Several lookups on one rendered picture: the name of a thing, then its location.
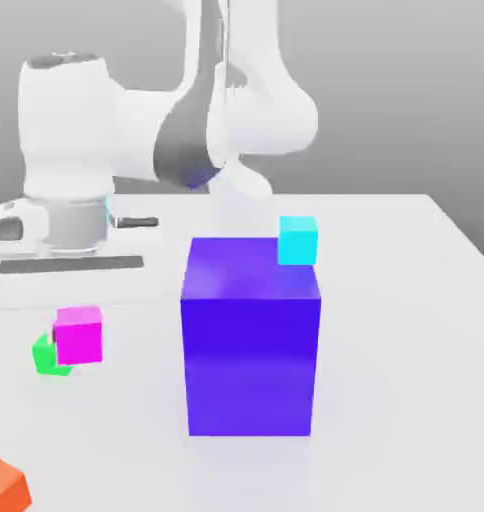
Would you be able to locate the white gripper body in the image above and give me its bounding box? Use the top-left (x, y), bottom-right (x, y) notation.
top-left (0, 242), bottom-right (169, 310)

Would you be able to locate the small magenta cube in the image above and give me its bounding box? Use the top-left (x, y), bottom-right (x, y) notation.
top-left (52, 305), bottom-right (104, 366)

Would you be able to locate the small green cube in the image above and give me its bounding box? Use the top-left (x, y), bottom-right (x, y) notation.
top-left (31, 331), bottom-right (74, 378)

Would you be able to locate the small cyan cube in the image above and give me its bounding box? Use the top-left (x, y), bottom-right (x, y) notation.
top-left (276, 215), bottom-right (320, 267)

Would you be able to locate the small orange cube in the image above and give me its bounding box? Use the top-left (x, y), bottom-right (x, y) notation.
top-left (0, 455), bottom-right (33, 512)

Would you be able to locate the large purple box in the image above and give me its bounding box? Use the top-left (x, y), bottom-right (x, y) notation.
top-left (179, 236), bottom-right (322, 438)

